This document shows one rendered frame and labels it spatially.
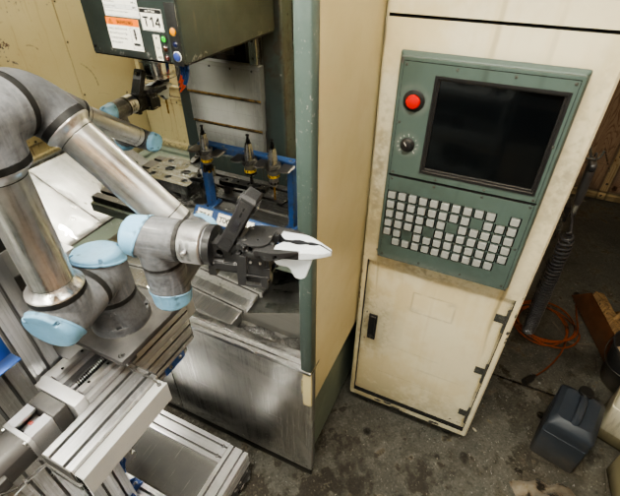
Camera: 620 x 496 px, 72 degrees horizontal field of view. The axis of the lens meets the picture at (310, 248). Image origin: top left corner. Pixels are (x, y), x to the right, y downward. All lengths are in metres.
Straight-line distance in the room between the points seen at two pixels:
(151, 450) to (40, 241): 1.37
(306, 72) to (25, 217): 0.58
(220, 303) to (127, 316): 0.75
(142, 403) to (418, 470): 1.44
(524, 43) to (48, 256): 1.15
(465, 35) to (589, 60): 0.29
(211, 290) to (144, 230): 1.15
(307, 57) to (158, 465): 1.70
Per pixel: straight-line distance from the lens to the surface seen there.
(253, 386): 1.76
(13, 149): 0.84
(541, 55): 1.26
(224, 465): 1.99
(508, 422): 2.52
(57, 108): 0.90
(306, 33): 0.89
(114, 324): 1.19
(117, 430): 1.16
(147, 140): 1.82
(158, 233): 0.75
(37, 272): 0.96
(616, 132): 4.38
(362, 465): 2.23
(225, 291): 1.89
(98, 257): 1.08
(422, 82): 1.27
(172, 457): 2.08
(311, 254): 0.68
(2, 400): 1.31
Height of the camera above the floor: 2.01
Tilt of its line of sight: 38 degrees down
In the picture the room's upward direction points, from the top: straight up
